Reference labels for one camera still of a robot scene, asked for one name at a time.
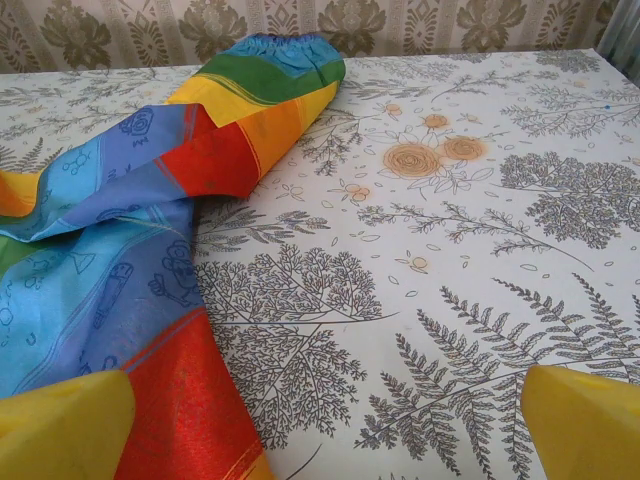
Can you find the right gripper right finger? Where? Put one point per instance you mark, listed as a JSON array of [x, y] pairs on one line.
[[590, 435]]

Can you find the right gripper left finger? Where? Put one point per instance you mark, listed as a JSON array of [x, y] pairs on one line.
[[60, 430]]

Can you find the rainbow striped zip jacket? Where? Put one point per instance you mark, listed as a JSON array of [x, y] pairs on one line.
[[125, 215]]

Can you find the floral leaf print tablecloth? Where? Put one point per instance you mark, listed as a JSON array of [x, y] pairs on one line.
[[425, 300]]

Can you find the aluminium frame post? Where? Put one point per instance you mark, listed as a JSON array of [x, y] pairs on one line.
[[622, 35]]

